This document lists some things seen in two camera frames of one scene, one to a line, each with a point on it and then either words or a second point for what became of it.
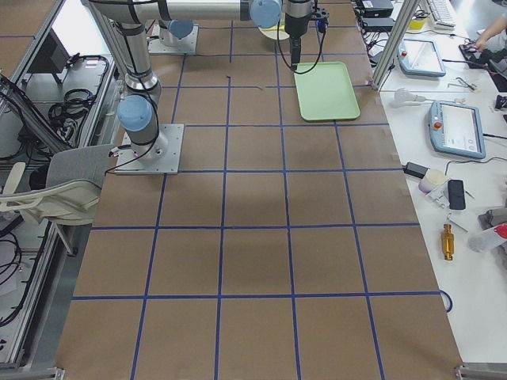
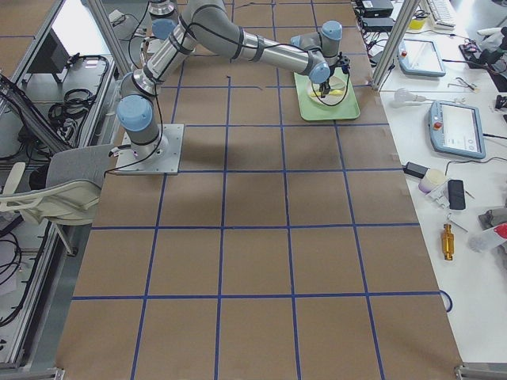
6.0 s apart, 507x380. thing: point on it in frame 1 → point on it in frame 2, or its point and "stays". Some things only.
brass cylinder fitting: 447,242 stays
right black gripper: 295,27 → 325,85
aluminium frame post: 405,17 stays
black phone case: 456,195 stays
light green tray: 325,93 stays
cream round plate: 275,34 → 338,93
